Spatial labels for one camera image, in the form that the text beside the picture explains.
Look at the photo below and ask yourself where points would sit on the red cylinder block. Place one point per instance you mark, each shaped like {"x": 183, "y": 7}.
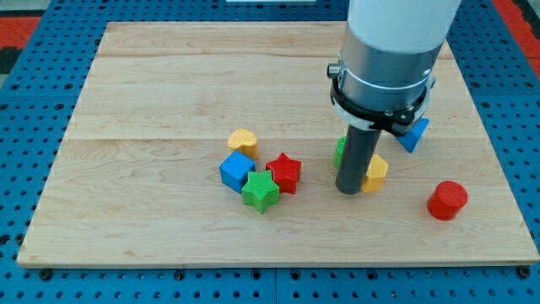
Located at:
{"x": 447, "y": 200}

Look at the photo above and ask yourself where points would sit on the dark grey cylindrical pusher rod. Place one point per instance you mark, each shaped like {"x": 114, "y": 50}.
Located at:
{"x": 359, "y": 147}

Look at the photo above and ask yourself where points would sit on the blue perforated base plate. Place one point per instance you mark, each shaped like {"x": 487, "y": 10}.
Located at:
{"x": 38, "y": 97}

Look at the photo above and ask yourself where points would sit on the blue cube block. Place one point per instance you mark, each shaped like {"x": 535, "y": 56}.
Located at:
{"x": 234, "y": 170}

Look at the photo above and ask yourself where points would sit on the blue triangle block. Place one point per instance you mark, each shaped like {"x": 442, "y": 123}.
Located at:
{"x": 410, "y": 140}

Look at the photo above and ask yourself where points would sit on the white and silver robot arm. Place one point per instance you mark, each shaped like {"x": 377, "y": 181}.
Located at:
{"x": 382, "y": 80}

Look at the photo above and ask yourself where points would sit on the yellow pentagon block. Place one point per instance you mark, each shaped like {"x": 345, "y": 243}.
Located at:
{"x": 375, "y": 175}

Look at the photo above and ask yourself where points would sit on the yellow heart block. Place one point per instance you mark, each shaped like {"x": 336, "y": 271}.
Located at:
{"x": 245, "y": 142}

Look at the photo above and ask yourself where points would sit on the green circle block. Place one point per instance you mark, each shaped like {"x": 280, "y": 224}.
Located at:
{"x": 338, "y": 152}

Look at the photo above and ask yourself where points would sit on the red star block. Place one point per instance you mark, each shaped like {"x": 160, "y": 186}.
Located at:
{"x": 286, "y": 172}

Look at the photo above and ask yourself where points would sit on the green star block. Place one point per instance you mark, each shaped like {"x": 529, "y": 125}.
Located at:
{"x": 260, "y": 191}

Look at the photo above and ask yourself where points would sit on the light wooden board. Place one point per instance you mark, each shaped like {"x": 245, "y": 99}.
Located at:
{"x": 136, "y": 181}

